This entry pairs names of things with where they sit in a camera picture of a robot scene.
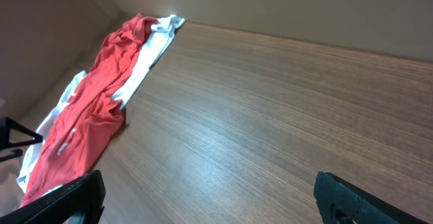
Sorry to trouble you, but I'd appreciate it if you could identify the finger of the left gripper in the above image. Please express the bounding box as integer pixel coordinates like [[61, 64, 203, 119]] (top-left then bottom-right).
[[1, 116, 43, 162]]

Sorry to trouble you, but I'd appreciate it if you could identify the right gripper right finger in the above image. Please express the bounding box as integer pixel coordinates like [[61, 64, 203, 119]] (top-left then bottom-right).
[[313, 171, 424, 224]]

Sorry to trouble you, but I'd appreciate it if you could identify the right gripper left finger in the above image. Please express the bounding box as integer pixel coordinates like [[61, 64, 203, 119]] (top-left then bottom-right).
[[1, 170, 106, 224]]

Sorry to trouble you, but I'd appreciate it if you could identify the red t-shirt white print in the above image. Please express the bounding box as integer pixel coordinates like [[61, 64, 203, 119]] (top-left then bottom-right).
[[22, 14, 157, 205]]

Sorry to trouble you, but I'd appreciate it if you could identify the white t-shirt black logo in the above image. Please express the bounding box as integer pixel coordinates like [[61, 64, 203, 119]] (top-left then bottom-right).
[[16, 14, 186, 192]]

